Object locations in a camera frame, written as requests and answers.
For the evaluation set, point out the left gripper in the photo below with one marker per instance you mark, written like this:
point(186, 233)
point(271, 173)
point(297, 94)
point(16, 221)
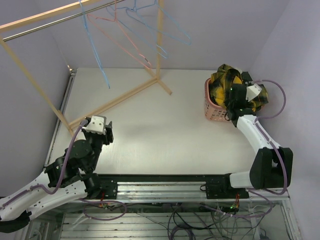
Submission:
point(108, 136)

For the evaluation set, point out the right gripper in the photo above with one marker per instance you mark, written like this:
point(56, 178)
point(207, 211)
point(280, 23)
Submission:
point(226, 102)

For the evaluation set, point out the yellow plaid shirt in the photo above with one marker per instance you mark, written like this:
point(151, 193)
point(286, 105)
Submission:
point(223, 85)

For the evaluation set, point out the blue wire hanger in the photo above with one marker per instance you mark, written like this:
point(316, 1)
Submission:
point(162, 22)

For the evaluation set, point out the blue hanger checkered shirt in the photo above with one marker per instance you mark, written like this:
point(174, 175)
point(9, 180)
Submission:
point(139, 30)

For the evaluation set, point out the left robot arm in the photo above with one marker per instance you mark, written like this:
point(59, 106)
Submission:
point(70, 177)

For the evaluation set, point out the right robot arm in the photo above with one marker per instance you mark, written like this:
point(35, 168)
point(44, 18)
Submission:
point(272, 165)

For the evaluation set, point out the pink plastic basket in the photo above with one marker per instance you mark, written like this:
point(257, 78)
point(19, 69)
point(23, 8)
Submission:
point(212, 111)

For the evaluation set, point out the metal hanging rod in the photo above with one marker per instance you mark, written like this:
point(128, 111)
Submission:
point(50, 18)

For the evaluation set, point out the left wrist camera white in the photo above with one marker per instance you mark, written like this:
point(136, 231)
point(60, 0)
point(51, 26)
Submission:
point(96, 124)

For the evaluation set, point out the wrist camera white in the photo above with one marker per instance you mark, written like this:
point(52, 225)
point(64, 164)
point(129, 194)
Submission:
point(96, 124)
point(252, 92)

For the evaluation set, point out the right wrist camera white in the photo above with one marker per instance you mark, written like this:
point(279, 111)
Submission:
point(252, 92)

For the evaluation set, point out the aluminium rail base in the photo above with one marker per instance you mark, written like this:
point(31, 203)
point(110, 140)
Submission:
point(150, 188)

